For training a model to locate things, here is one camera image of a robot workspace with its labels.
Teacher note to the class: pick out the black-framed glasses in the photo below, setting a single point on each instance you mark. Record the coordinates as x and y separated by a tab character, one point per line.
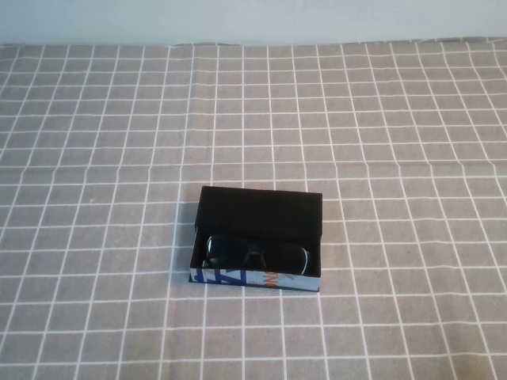
222	249

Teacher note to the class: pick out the black printed glasses case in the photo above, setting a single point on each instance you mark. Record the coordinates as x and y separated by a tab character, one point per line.
257	210

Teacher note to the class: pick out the grey white-checked tablecloth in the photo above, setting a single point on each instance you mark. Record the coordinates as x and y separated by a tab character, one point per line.
119	158

